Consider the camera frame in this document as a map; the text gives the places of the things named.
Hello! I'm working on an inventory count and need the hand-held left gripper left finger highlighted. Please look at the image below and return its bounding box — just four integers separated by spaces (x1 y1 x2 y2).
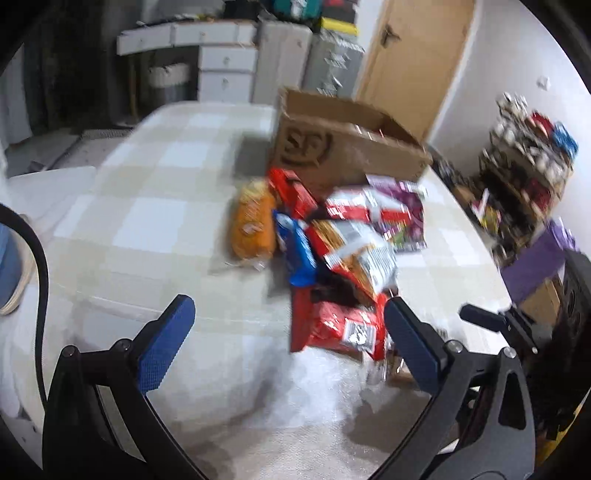
44 295 204 480

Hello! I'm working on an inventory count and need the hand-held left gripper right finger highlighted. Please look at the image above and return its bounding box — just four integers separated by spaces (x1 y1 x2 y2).
369 298 536 480

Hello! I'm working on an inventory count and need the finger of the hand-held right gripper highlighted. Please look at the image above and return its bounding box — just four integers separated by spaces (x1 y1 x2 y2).
459 304 509 332

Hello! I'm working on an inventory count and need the large red snack packet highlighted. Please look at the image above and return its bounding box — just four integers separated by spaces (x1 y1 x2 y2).
290 286 393 363

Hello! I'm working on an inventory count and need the large orange red snack bag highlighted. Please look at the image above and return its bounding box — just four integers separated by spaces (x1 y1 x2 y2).
305 219 399 301

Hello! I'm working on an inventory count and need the purple candy packet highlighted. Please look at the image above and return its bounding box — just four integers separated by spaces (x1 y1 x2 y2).
367 174 428 254

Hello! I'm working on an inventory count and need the blue cookie packet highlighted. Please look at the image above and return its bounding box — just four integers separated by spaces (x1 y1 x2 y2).
272 210 319 287

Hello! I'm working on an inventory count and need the red white snack packet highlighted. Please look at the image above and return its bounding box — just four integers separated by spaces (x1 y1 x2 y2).
323 187 411 224

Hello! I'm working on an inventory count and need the brown cardboard box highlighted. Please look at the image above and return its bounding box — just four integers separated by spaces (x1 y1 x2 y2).
270 87 434 192

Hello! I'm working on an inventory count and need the clear plastic snack packet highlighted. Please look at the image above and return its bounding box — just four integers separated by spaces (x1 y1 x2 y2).
362 344 419 386

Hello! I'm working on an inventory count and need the purple cloth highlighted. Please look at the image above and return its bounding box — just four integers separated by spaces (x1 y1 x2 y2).
501 219 578 301

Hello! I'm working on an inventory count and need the checked tablecloth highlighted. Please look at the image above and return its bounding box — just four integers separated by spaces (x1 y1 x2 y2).
0 102 513 462

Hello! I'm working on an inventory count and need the orange snack packet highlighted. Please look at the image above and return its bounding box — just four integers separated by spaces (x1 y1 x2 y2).
231 179 278 259

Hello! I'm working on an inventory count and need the cluttered storage rack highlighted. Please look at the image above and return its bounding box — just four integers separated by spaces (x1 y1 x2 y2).
475 92 580 261

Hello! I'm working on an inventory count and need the blue beige object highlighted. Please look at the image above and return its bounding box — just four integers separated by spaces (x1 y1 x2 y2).
0 224 37 315

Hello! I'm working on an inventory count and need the small red snack packet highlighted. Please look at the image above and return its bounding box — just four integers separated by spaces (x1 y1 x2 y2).
269 167 319 220

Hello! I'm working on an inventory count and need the dark floor mat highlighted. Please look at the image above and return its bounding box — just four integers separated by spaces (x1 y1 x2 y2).
46 129 134 168

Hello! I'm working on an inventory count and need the woven basket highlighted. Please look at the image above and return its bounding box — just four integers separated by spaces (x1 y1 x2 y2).
148 62 191 89

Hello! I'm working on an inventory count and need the wooden door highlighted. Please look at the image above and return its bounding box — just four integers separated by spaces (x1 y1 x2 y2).
355 0 476 141

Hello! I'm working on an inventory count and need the grey suitcase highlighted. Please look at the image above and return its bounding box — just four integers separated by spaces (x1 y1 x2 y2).
302 32 365 100

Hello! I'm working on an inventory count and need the white drawer cabinet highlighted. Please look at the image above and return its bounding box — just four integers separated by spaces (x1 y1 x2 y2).
116 21 258 103

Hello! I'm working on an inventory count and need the yellow black box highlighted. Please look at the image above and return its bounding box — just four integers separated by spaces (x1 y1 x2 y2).
318 16 359 37

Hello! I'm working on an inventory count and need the teal box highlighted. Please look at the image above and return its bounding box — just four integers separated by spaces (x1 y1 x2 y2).
271 0 320 20

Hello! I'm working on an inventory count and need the black cable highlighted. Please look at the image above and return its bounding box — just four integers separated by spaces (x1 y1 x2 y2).
0 203 51 407

